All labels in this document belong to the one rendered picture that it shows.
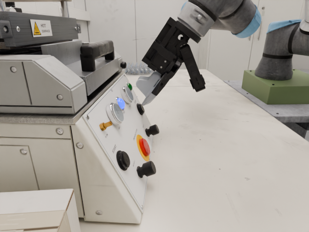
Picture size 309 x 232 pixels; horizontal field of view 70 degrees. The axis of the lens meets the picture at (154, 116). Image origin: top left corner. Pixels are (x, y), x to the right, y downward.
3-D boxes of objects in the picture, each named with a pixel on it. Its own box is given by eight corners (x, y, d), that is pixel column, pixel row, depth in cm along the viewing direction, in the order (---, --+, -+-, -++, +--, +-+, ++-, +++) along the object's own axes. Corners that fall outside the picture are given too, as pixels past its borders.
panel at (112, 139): (141, 214, 36) (81, 116, 30) (153, 132, 63) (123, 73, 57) (153, 210, 35) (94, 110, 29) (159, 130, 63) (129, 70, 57)
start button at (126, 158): (120, 173, 35) (111, 159, 34) (123, 163, 37) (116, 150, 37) (129, 170, 34) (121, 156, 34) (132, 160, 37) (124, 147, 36)
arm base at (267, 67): (275, 70, 107) (279, 49, 103) (300, 78, 94) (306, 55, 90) (247, 72, 104) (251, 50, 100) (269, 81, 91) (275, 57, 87)
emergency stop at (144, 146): (143, 160, 47) (134, 146, 46) (145, 151, 51) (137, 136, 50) (150, 158, 47) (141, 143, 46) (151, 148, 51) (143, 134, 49)
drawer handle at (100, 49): (81, 71, 35) (78, 45, 34) (105, 59, 49) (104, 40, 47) (94, 71, 35) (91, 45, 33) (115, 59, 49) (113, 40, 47)
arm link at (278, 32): (271, 49, 102) (278, 17, 96) (302, 53, 92) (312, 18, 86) (256, 52, 96) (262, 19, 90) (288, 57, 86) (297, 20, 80)
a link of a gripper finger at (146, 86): (127, 94, 57) (147, 65, 53) (146, 107, 58) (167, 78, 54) (125, 98, 54) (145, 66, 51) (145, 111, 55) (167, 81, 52)
